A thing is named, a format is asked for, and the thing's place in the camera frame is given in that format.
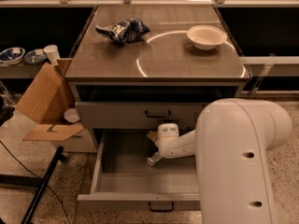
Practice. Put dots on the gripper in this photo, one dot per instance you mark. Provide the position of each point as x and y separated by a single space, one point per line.
165 141

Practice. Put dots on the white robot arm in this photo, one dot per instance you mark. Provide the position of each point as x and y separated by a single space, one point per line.
229 143

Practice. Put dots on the open middle drawer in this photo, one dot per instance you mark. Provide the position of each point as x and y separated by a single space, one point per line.
123 179

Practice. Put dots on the grey drawer cabinet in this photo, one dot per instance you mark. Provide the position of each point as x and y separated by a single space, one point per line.
163 66

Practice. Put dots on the closed top drawer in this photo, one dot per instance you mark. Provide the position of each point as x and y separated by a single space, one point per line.
130 115

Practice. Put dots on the small white bowl in box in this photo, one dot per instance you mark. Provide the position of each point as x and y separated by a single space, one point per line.
71 115

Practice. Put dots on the black stand leg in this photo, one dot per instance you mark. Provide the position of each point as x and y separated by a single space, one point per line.
44 181

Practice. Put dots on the blue crumpled chip bag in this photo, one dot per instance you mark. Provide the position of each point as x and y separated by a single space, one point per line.
125 31

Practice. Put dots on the brown cardboard box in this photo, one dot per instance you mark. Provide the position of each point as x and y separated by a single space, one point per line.
45 102

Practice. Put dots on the white paper bowl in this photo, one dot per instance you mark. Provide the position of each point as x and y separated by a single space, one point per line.
206 37

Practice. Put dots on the white cup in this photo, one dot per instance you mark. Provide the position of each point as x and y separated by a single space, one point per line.
52 53

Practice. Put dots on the blue patterned bowl right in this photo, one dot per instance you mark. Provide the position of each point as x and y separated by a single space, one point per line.
35 57

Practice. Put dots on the blue patterned bowl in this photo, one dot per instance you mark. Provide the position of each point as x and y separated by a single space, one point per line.
12 56
35 57

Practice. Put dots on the blue patterned bowl left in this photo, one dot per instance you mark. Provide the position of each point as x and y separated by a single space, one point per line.
12 56

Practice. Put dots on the black top drawer handle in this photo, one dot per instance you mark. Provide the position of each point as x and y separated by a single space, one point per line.
158 115

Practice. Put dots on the black drawer handle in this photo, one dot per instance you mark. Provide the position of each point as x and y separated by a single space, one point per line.
158 115
161 207

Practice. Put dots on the black middle drawer handle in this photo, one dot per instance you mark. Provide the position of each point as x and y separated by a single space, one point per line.
161 207

